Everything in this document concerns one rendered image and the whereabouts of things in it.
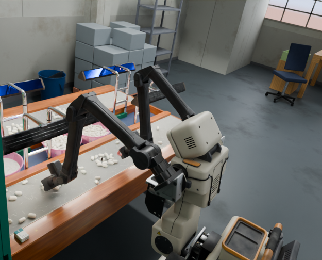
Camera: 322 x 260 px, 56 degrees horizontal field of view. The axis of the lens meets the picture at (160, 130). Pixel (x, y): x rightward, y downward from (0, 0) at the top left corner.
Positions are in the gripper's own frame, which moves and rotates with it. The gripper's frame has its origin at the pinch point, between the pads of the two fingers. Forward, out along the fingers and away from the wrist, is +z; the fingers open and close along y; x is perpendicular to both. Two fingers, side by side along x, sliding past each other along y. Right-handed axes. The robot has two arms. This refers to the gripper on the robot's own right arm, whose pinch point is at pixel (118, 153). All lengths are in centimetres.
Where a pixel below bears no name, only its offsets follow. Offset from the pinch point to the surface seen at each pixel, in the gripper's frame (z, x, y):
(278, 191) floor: -2, 118, -185
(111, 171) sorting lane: 8.3, 8.6, 3.8
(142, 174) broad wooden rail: -5.5, 17.8, -6.7
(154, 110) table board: 45, -17, -100
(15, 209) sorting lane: 14, 3, 62
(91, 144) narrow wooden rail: 27.8, -11.2, -4.8
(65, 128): -3.4, -25.2, 29.4
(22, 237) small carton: -5, 13, 72
